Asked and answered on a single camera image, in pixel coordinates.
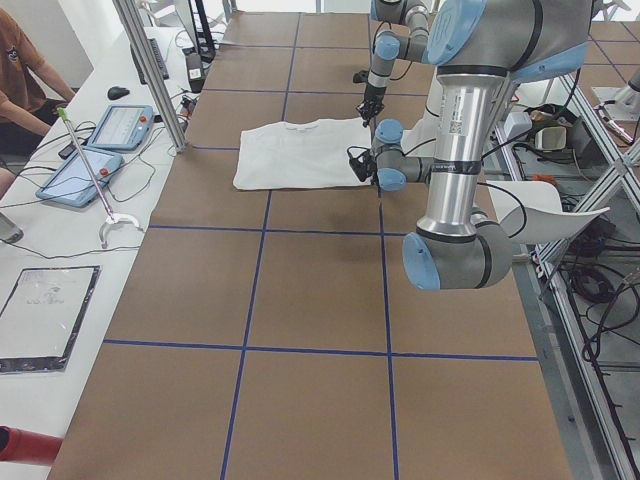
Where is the dark box with white label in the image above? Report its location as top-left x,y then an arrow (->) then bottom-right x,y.
185,52 -> 206,93

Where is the white long-sleeve printed shirt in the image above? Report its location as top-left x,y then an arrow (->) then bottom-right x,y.
233,118 -> 371,190

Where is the black computer mouse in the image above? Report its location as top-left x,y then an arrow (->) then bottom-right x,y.
107,86 -> 130,101

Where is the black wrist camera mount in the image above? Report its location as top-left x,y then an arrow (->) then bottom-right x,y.
347,146 -> 369,178
352,70 -> 369,84

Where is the red fire extinguisher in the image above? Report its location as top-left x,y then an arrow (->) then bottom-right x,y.
1,426 -> 63,466

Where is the teach pendant tablet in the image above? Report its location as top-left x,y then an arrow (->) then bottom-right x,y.
36,147 -> 123,208
87,105 -> 154,151

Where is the black keyboard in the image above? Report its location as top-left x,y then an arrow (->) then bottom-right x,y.
129,37 -> 171,85

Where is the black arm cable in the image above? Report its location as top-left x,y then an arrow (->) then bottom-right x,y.
347,134 -> 529,241

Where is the aluminium frame rail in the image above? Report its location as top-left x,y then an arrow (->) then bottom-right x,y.
502,65 -> 639,479

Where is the silver framed document tray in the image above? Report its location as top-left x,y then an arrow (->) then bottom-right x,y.
1,265 -> 101,375

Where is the white plastic chair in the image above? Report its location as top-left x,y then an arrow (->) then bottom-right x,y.
488,180 -> 610,244

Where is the upper teach pendant tablet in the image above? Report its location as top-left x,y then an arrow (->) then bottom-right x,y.
87,105 -> 154,151

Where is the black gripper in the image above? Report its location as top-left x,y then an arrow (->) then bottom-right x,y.
356,83 -> 386,128
357,152 -> 376,182

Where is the grey aluminium profile post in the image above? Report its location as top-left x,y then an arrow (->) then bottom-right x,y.
112,0 -> 187,154

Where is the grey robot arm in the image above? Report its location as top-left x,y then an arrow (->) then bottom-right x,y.
353,0 -> 433,127
349,1 -> 593,290

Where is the long reacher grabber stick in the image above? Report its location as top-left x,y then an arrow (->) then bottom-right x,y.
56,107 -> 145,250

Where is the person in brown shirt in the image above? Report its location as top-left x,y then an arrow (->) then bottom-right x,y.
0,7 -> 79,201

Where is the lower teach pendant tablet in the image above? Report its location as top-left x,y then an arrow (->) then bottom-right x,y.
36,147 -> 123,208

